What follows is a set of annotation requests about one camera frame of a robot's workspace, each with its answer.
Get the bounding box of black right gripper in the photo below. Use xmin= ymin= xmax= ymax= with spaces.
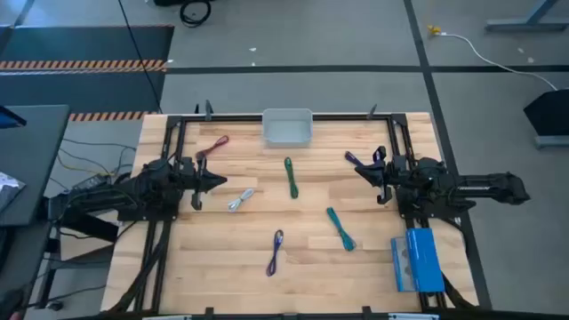
xmin=354 ymin=146 xmax=404 ymax=206

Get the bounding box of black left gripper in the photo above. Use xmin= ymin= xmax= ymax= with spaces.
xmin=177 ymin=155 xmax=228 ymax=212

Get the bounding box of white USB cable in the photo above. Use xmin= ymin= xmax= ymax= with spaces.
xmin=227 ymin=188 xmax=255 ymax=213

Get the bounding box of red braided USB cable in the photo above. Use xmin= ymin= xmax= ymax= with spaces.
xmin=194 ymin=134 xmax=230 ymax=162

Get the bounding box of green braided USB cable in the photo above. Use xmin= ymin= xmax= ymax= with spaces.
xmin=284 ymin=156 xmax=300 ymax=200

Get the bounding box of grey plastic bin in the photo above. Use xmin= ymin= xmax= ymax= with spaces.
xmin=261 ymin=108 xmax=314 ymax=149

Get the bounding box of blue cardboard box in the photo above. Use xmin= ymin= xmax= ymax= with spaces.
xmin=390 ymin=228 xmax=446 ymax=293

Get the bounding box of black power adapter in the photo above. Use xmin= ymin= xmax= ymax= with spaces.
xmin=70 ymin=173 xmax=111 ymax=193

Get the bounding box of black hazard-striped floor mat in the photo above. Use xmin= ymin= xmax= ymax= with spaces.
xmin=0 ymin=24 xmax=175 ymax=123

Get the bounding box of dark grey desk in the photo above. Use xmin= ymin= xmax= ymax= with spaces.
xmin=0 ymin=104 xmax=71 ymax=228

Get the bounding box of black floor object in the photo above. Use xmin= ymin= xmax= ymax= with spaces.
xmin=152 ymin=0 xmax=215 ymax=7

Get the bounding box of black floor box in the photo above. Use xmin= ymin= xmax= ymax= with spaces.
xmin=523 ymin=88 xmax=569 ymax=149

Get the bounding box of grey metal stand foot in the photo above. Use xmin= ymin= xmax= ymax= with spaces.
xmin=485 ymin=0 xmax=569 ymax=34

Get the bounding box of purple braided USB cable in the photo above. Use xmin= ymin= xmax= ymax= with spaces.
xmin=344 ymin=150 xmax=365 ymax=169

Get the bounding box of black aluminium table frame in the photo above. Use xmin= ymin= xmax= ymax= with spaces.
xmin=108 ymin=112 xmax=481 ymax=320

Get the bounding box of teal braided USB cable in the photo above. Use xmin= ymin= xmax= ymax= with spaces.
xmin=325 ymin=206 xmax=357 ymax=252

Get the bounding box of blue braided USB cable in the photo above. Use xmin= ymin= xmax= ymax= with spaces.
xmin=265 ymin=228 xmax=285 ymax=277

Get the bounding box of long black floor cable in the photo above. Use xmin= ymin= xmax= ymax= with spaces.
xmin=116 ymin=0 xmax=164 ymax=115

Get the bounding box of white floor cable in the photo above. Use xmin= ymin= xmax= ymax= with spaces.
xmin=437 ymin=31 xmax=559 ymax=92

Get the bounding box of coiled black floor cable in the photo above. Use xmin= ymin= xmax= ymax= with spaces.
xmin=179 ymin=0 xmax=213 ymax=29

